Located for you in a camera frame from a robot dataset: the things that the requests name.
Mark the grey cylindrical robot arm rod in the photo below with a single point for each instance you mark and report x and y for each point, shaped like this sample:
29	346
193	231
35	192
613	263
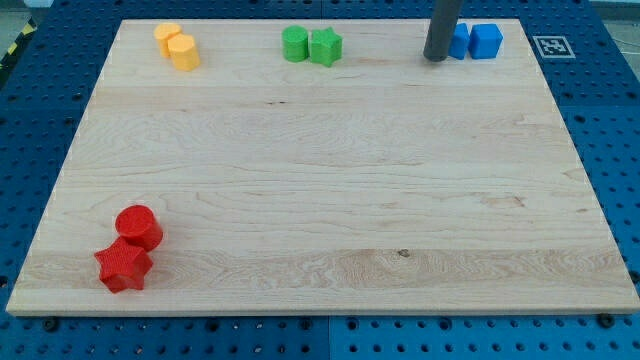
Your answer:
441	29

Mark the blue cube block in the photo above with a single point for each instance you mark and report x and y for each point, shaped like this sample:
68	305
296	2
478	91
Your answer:
485	41

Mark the light wooden board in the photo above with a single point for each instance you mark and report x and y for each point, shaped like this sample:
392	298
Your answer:
382	185

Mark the green star block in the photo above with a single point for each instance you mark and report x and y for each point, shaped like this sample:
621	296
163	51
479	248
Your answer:
325	46

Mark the green cylinder block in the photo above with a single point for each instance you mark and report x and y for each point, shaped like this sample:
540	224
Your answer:
295	46

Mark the yellow hexagon block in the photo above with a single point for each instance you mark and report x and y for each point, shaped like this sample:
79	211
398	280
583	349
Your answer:
183	52

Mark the red cylinder block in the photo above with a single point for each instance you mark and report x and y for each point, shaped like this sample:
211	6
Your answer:
138	225

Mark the blue block behind rod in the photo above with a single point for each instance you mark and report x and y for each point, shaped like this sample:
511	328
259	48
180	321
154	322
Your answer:
459	42

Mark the yellow cylinder block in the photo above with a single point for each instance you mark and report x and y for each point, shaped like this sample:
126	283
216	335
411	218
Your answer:
162	33

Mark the red star block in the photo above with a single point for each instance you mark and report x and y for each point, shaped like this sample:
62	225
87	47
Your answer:
123	266

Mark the white fiducial marker tag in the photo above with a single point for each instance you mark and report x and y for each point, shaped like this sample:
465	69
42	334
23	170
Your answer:
553	47

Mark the black yellow hazard tape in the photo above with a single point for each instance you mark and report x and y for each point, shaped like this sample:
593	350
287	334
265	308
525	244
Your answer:
18	46

